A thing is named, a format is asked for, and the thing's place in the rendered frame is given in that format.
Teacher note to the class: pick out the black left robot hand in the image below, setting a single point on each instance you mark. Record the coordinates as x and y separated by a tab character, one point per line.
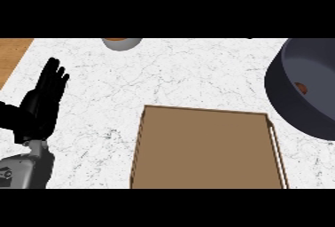
40	100

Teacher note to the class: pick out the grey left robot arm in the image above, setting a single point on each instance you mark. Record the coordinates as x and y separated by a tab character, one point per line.
24	170

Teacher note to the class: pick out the brown wooden tray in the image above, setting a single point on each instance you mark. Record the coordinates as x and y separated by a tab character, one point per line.
207	150

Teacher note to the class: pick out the dark grey pot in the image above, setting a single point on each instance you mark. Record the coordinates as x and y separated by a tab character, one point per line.
301	88

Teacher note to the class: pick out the orange sweet potato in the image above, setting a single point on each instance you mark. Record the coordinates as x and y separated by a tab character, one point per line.
301	87

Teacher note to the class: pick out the light wooden board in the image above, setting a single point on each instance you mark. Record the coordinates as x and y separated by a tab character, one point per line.
11	56

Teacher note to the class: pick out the grey cup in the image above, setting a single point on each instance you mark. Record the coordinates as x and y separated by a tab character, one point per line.
121	43

